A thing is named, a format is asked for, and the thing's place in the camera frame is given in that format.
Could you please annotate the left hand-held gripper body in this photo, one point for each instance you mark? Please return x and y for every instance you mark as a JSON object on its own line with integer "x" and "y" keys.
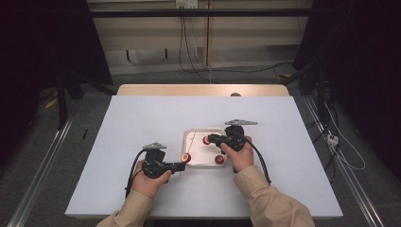
{"x": 154, "y": 164}

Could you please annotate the person's left hand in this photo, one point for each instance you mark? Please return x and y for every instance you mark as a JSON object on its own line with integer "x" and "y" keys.
{"x": 148, "y": 186}

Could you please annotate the white table cover board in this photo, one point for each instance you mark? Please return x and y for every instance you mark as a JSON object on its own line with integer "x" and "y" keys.
{"x": 142, "y": 119}

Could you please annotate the white power strip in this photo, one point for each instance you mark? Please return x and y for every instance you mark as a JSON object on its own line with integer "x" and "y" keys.
{"x": 332, "y": 139}

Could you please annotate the dark round table grommet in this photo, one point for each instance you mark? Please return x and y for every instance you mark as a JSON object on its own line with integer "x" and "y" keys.
{"x": 235, "y": 94}

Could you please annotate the white rectangular tray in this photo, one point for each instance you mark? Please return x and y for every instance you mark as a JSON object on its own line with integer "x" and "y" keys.
{"x": 201, "y": 154}

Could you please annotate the light wooden table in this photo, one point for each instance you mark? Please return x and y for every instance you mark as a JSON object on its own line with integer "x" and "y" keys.
{"x": 189, "y": 90}

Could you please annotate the black horizontal frame bar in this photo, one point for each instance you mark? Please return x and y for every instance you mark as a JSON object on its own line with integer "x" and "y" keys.
{"x": 189, "y": 13}

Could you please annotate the white wall socket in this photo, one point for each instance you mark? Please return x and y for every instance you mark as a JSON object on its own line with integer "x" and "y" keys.
{"x": 186, "y": 3}

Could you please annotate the black metal stand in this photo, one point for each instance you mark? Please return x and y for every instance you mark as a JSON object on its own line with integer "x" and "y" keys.
{"x": 62, "y": 101}

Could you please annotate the person's right hand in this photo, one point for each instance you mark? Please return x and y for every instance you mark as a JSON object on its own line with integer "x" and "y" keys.
{"x": 241, "y": 159}

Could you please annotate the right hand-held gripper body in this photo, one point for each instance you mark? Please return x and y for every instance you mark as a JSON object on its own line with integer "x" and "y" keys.
{"x": 235, "y": 135}

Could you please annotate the thin wooden skewer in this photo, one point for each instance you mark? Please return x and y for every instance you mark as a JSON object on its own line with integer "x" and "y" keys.
{"x": 191, "y": 143}

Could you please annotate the aluminium floor rail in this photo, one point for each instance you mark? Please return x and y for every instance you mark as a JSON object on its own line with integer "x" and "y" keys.
{"x": 346, "y": 170}
{"x": 41, "y": 170}

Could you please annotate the black curtain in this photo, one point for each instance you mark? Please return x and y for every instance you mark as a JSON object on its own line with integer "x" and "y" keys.
{"x": 362, "y": 47}
{"x": 38, "y": 47}

